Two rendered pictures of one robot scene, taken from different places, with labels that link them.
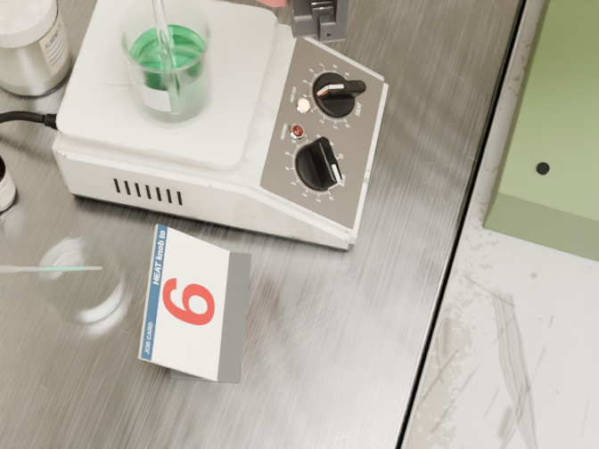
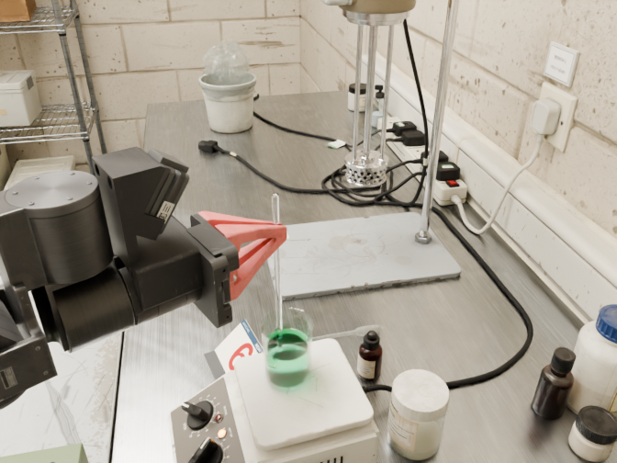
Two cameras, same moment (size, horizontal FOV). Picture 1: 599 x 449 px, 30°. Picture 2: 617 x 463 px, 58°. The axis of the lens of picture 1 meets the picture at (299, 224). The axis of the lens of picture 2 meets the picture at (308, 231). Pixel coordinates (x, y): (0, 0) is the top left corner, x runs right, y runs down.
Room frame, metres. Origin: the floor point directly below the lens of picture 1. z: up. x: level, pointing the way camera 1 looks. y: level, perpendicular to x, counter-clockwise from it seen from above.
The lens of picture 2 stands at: (0.74, -0.09, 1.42)
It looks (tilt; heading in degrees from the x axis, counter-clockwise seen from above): 32 degrees down; 153
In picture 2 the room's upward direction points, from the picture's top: straight up
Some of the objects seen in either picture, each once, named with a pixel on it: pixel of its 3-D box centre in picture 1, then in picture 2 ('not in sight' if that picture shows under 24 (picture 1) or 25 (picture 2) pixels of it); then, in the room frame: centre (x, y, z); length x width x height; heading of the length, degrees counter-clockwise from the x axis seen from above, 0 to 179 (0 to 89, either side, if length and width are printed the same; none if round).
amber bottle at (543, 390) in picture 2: not in sight; (555, 381); (0.47, 0.37, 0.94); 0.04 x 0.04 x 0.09
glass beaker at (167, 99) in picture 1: (168, 60); (288, 351); (0.37, 0.08, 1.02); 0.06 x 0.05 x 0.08; 14
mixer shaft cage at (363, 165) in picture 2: not in sight; (370, 99); (0.09, 0.34, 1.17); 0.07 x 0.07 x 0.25
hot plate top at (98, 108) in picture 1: (169, 72); (300, 389); (0.38, 0.09, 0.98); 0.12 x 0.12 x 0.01; 81
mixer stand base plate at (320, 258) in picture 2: not in sight; (355, 250); (0.09, 0.33, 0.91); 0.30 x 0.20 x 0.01; 75
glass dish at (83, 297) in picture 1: (81, 280); not in sight; (0.27, 0.14, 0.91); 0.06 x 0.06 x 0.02
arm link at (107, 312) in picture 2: not in sight; (87, 298); (0.38, -0.09, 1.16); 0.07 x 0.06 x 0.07; 101
